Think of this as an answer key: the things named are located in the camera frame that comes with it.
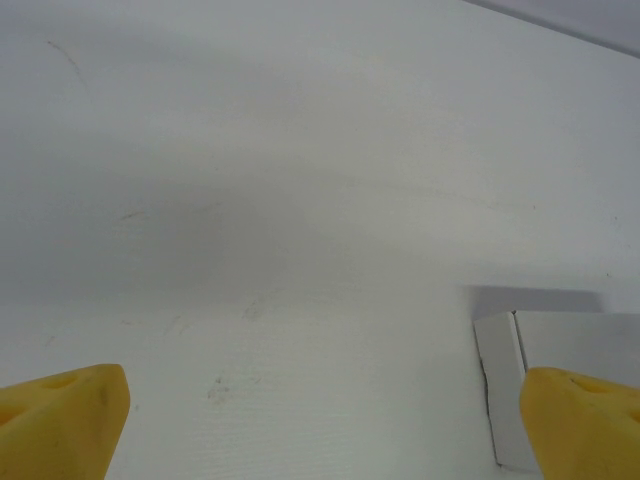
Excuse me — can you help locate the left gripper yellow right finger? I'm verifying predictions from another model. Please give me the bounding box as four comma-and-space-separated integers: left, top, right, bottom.
518, 366, 640, 480

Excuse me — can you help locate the white paper box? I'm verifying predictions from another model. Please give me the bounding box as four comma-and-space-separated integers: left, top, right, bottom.
472, 310, 640, 474

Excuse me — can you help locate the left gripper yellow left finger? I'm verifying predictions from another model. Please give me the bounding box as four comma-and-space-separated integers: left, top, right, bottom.
0, 363, 133, 480

